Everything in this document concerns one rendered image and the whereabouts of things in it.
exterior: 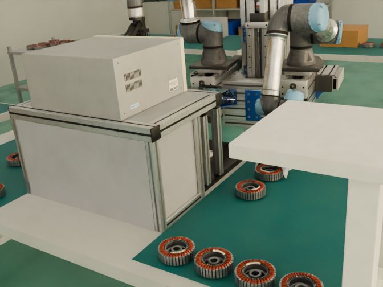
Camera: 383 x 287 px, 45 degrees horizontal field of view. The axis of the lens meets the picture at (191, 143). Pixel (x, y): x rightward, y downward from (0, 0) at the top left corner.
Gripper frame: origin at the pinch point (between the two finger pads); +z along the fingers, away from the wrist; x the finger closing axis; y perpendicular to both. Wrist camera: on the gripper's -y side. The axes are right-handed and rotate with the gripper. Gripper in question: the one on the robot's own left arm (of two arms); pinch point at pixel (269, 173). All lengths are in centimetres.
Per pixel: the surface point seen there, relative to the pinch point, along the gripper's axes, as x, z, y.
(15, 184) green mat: 82, 35, -58
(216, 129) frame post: 14.6, -10.7, -22.4
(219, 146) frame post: 14.0, -4.8, -18.0
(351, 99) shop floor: 126, -109, 339
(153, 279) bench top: -11, 38, -63
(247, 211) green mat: -10.0, 14.8, -23.3
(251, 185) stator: -2.4, 6.3, -14.0
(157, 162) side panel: 5, 6, -58
